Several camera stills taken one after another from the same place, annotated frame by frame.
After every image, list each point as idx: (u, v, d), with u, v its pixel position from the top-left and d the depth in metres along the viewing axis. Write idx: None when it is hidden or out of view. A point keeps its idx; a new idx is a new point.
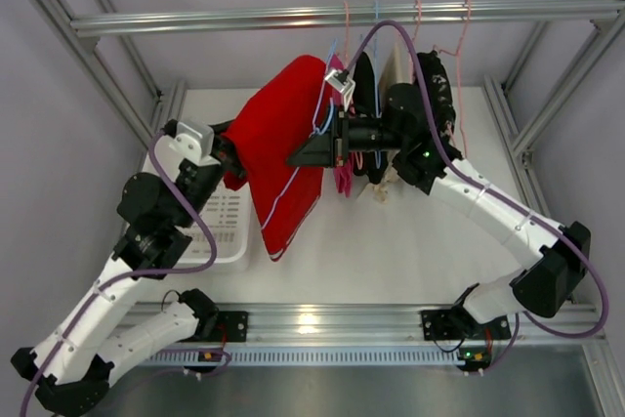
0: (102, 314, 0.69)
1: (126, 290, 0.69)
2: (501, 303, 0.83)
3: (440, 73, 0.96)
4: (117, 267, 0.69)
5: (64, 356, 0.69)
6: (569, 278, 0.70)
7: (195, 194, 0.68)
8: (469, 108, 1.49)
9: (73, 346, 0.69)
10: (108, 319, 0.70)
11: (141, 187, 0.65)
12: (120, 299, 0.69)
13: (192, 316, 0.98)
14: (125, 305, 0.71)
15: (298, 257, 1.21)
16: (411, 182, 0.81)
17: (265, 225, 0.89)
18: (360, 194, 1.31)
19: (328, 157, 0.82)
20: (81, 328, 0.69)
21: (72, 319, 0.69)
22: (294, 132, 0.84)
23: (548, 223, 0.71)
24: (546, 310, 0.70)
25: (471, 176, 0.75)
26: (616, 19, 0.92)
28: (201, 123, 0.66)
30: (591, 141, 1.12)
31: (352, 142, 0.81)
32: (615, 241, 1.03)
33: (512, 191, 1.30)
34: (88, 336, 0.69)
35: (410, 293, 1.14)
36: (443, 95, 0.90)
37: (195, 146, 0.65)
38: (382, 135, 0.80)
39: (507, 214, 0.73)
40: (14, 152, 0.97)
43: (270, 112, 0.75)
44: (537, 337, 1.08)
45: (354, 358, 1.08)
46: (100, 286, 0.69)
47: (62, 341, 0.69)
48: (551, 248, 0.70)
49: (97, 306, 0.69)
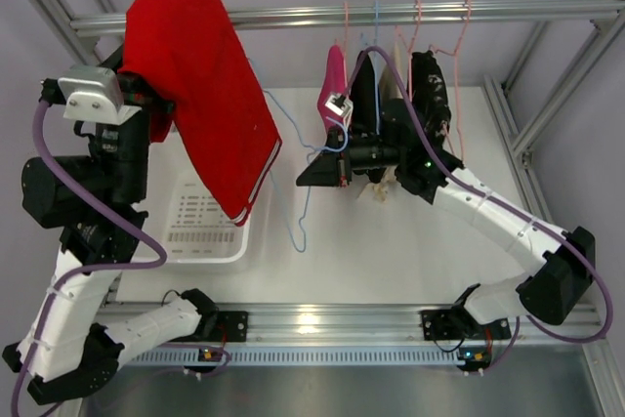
0: (66, 311, 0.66)
1: (84, 284, 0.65)
2: (503, 305, 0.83)
3: (437, 73, 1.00)
4: (69, 262, 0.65)
5: (44, 355, 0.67)
6: (576, 284, 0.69)
7: (129, 158, 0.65)
8: (469, 107, 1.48)
9: (49, 345, 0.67)
10: (75, 313, 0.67)
11: (37, 183, 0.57)
12: (79, 294, 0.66)
13: (196, 312, 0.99)
14: (89, 296, 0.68)
15: (298, 257, 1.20)
16: (414, 192, 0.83)
17: (212, 165, 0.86)
18: (360, 194, 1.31)
19: (333, 177, 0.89)
20: (51, 327, 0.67)
21: (39, 320, 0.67)
22: (200, 50, 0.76)
23: (552, 229, 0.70)
24: (553, 316, 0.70)
25: (472, 184, 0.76)
26: (616, 19, 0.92)
28: (95, 72, 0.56)
30: (591, 141, 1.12)
31: (353, 159, 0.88)
32: (615, 241, 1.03)
33: (513, 191, 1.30)
34: (61, 332, 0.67)
35: (410, 293, 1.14)
36: (439, 95, 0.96)
37: (102, 104, 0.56)
38: (382, 150, 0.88)
39: (509, 220, 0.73)
40: (12, 151, 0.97)
43: (160, 27, 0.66)
44: (537, 337, 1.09)
45: (354, 358, 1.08)
46: (55, 284, 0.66)
47: (36, 341, 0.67)
48: (555, 254, 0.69)
49: (59, 304, 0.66)
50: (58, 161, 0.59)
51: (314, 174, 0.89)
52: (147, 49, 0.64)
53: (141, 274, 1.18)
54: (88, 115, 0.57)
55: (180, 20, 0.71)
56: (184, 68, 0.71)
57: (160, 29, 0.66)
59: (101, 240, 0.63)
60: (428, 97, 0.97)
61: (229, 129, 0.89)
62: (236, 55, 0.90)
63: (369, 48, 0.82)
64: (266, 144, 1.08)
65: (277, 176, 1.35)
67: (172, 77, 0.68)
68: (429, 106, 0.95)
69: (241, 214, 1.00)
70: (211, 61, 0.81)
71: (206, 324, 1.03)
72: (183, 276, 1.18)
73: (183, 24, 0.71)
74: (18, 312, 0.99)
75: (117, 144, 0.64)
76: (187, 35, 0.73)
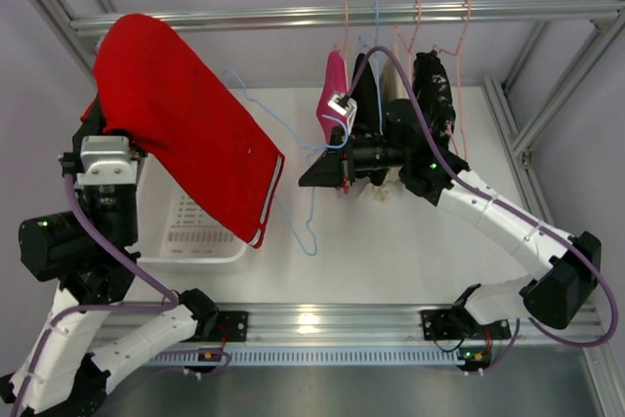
0: (61, 348, 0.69)
1: (78, 322, 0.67)
2: (504, 306, 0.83)
3: (440, 74, 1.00)
4: (64, 300, 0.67)
5: (36, 389, 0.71)
6: (581, 289, 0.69)
7: (120, 208, 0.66)
8: (469, 108, 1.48)
9: (41, 380, 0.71)
10: (68, 350, 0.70)
11: (30, 241, 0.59)
12: (74, 331, 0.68)
13: (191, 317, 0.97)
14: (82, 334, 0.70)
15: (297, 257, 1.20)
16: (419, 194, 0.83)
17: (215, 204, 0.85)
18: (360, 193, 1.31)
19: (336, 177, 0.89)
20: (44, 362, 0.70)
21: (34, 354, 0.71)
22: (173, 92, 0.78)
23: (558, 233, 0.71)
24: (558, 321, 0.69)
25: (478, 187, 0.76)
26: (615, 20, 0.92)
28: (111, 141, 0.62)
30: (591, 141, 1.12)
31: (356, 161, 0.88)
32: (614, 241, 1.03)
33: (513, 190, 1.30)
34: (52, 369, 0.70)
35: (410, 293, 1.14)
36: (442, 95, 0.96)
37: (123, 167, 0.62)
38: (386, 151, 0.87)
39: (515, 224, 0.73)
40: (13, 151, 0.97)
43: (128, 76, 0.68)
44: (537, 337, 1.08)
45: (354, 358, 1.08)
46: (51, 320, 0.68)
47: (30, 374, 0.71)
48: (561, 259, 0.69)
49: (53, 340, 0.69)
50: (49, 220, 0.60)
51: (318, 173, 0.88)
52: (126, 100, 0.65)
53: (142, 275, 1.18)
54: (110, 179, 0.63)
55: (147, 67, 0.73)
56: (163, 113, 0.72)
57: (132, 79, 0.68)
59: (98, 283, 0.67)
60: (432, 97, 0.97)
61: (222, 160, 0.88)
62: (206, 88, 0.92)
63: (375, 47, 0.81)
64: (265, 165, 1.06)
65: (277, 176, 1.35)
67: (154, 125, 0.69)
68: (433, 106, 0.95)
69: (257, 235, 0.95)
70: (187, 101, 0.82)
71: (206, 324, 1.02)
72: (184, 276, 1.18)
73: (152, 72, 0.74)
74: (18, 312, 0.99)
75: (113, 195, 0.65)
76: (157, 78, 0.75)
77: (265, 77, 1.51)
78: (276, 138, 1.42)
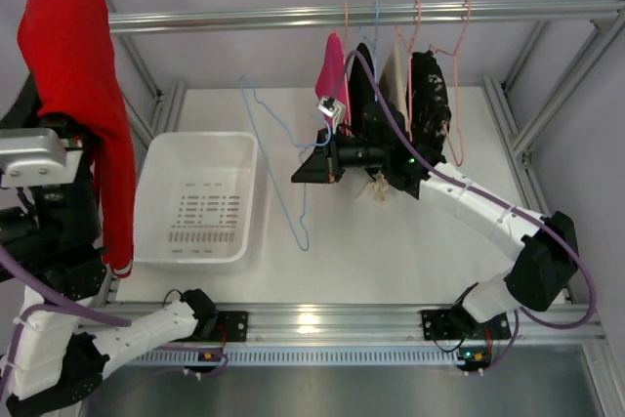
0: (33, 341, 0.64)
1: (48, 317, 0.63)
2: (500, 302, 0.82)
3: (437, 73, 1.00)
4: (32, 294, 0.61)
5: (19, 378, 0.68)
6: (561, 271, 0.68)
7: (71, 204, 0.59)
8: (469, 108, 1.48)
9: (21, 370, 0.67)
10: (44, 343, 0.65)
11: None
12: (45, 326, 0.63)
13: (192, 316, 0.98)
14: (56, 328, 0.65)
15: (297, 257, 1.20)
16: (401, 188, 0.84)
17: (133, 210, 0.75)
18: (360, 193, 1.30)
19: (323, 174, 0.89)
20: (21, 354, 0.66)
21: (13, 346, 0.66)
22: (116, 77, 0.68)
23: (530, 214, 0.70)
24: (539, 303, 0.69)
25: (453, 176, 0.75)
26: (616, 20, 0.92)
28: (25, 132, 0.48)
30: (591, 141, 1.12)
31: (341, 159, 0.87)
32: (615, 241, 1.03)
33: (513, 190, 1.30)
34: (29, 359, 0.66)
35: (409, 293, 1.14)
36: (439, 95, 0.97)
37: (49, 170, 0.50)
38: (368, 150, 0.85)
39: (488, 208, 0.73)
40: None
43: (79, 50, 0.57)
44: (537, 337, 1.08)
45: (354, 358, 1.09)
46: (20, 314, 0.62)
47: (11, 364, 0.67)
48: (532, 237, 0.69)
49: (27, 333, 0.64)
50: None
51: (307, 171, 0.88)
52: (72, 78, 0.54)
53: (143, 274, 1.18)
54: (37, 180, 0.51)
55: (96, 43, 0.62)
56: (111, 101, 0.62)
57: (81, 56, 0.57)
59: (59, 281, 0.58)
60: (428, 97, 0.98)
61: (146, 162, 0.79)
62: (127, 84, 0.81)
63: (351, 52, 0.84)
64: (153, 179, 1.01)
65: (277, 176, 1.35)
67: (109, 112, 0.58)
68: (429, 106, 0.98)
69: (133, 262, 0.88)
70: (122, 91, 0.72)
71: (206, 324, 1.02)
72: (184, 276, 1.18)
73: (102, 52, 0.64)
74: None
75: (62, 191, 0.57)
76: (104, 59, 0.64)
77: (265, 77, 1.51)
78: (276, 138, 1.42)
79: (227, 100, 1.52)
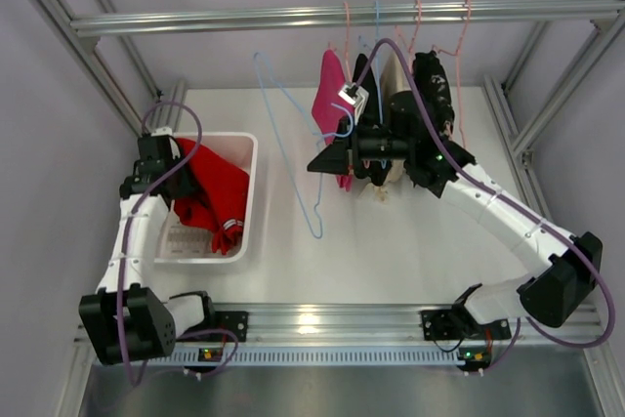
0: (144, 228, 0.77)
1: (154, 202, 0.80)
2: (505, 307, 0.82)
3: (439, 74, 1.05)
4: (131, 203, 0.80)
5: (134, 269, 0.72)
6: (579, 290, 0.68)
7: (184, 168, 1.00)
8: (469, 109, 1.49)
9: (139, 256, 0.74)
10: (149, 234, 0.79)
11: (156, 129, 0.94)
12: (152, 214, 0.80)
13: (197, 296, 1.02)
14: (155, 224, 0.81)
15: (296, 253, 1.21)
16: (424, 186, 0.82)
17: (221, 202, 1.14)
18: (360, 194, 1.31)
19: (341, 164, 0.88)
20: (134, 244, 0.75)
21: (123, 240, 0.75)
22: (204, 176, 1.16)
23: (560, 231, 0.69)
24: (553, 318, 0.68)
25: (482, 182, 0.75)
26: (616, 19, 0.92)
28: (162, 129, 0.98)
30: (592, 141, 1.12)
31: (361, 151, 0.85)
32: (616, 240, 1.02)
33: (513, 191, 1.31)
34: (144, 245, 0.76)
35: (410, 292, 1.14)
36: (441, 95, 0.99)
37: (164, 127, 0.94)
38: (392, 143, 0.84)
39: (517, 219, 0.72)
40: (15, 148, 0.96)
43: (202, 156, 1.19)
44: (537, 337, 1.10)
45: (354, 358, 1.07)
46: (130, 210, 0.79)
47: (123, 256, 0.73)
48: (561, 257, 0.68)
49: (139, 224, 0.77)
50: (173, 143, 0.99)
51: (324, 160, 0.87)
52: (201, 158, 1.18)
53: None
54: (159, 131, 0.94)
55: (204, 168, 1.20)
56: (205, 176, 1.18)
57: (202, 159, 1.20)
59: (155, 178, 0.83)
60: (431, 96, 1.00)
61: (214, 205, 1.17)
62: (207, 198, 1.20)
63: (378, 41, 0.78)
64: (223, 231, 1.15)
65: (278, 176, 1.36)
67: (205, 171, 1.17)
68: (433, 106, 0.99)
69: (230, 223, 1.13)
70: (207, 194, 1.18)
71: (207, 304, 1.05)
72: (185, 277, 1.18)
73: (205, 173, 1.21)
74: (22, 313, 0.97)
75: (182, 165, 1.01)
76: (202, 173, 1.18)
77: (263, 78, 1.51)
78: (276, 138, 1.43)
79: (228, 101, 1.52)
